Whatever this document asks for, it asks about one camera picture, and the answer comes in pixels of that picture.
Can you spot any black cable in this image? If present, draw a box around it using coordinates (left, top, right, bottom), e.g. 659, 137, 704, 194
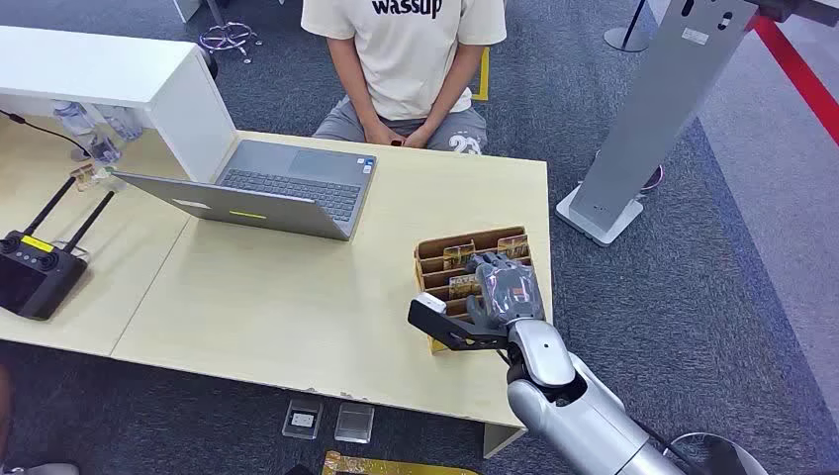
0, 109, 94, 156

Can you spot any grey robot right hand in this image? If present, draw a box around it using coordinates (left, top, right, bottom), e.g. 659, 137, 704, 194
464, 251, 546, 332

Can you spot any grey open laptop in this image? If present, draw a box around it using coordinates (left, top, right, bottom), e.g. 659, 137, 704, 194
112, 139, 379, 243

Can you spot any pink cable loop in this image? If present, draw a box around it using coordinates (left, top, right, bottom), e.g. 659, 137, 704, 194
638, 163, 665, 195

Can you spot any chrome curved frame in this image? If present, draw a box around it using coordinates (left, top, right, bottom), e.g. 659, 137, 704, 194
660, 431, 770, 475

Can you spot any cardboard card holder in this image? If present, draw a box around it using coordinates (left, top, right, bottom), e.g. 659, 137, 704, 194
413, 226, 535, 355

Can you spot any person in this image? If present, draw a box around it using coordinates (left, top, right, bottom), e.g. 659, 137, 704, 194
300, 0, 509, 157

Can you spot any red barrier belt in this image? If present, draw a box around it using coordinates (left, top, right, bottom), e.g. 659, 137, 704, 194
745, 13, 839, 146

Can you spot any stanchion post with round base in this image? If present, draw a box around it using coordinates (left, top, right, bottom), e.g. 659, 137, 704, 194
602, 0, 652, 54

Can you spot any chrome chair base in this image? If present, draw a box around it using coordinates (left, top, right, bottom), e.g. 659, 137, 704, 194
197, 0, 265, 66

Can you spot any grey kiosk stand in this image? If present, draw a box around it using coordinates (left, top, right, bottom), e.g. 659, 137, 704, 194
555, 0, 763, 248

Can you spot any white desk shelf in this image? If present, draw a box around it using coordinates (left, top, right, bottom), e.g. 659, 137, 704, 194
0, 25, 239, 184

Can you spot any pale wrist camera on black bracket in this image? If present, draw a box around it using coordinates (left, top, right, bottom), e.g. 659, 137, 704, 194
407, 292, 512, 352

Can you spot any clear plastic water bottle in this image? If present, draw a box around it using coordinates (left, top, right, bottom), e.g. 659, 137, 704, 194
51, 99, 124, 165
98, 104, 144, 143

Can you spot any yellow floor tape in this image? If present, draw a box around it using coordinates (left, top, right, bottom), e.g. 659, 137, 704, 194
471, 46, 492, 103

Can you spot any person's right hand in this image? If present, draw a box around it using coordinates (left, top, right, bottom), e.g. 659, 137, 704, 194
362, 123, 399, 147

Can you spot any gold patterned sheet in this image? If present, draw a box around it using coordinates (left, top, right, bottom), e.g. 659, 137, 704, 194
320, 450, 481, 475

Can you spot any black remote controller with antennas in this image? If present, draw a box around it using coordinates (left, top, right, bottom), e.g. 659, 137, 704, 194
0, 176, 117, 322

